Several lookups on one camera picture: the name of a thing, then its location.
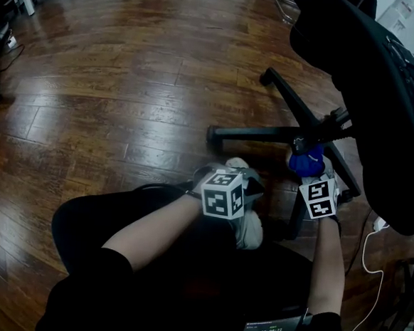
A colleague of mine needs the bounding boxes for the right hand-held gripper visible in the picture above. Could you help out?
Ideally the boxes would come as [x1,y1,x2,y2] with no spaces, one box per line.
[280,148,344,222]

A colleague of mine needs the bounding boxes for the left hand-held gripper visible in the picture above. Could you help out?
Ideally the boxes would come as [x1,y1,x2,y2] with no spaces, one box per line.
[189,162,267,224]

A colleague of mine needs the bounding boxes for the blue cloth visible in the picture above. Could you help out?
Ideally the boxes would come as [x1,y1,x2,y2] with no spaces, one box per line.
[287,142,328,179]

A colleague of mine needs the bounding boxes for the black office chair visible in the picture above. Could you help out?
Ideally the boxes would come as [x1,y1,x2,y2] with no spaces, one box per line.
[198,0,414,252]

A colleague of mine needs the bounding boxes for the person's left forearm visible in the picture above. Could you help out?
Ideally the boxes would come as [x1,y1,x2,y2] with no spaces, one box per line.
[99,185,206,278]

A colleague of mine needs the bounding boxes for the person's right forearm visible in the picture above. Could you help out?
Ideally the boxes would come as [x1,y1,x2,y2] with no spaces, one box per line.
[305,214,351,319]

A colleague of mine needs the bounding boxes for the black mesh chrome chair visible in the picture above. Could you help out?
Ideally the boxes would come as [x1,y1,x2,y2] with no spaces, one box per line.
[273,0,302,26]

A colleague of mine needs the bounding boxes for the person's white sneaker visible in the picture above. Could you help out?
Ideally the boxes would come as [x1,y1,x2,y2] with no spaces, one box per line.
[218,157,270,252]

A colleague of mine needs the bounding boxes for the person's black trousers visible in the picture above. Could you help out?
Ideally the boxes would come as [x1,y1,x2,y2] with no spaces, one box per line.
[46,176,322,313]

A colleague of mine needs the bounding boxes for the person's black shirt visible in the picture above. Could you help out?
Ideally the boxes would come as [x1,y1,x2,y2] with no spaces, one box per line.
[35,243,353,331]

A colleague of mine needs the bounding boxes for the black metal rack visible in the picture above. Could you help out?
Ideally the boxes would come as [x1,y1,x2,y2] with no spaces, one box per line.
[367,252,414,331]

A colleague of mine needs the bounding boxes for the white paper notice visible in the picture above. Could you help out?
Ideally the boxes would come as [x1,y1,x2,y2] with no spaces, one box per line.
[388,0,414,34]

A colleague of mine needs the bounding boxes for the black cable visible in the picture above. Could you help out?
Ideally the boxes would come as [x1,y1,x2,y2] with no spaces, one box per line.
[344,207,372,278]
[133,177,203,199]
[0,43,24,75]

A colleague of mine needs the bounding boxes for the white cable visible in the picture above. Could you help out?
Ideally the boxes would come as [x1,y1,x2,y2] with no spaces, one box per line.
[345,228,388,331]

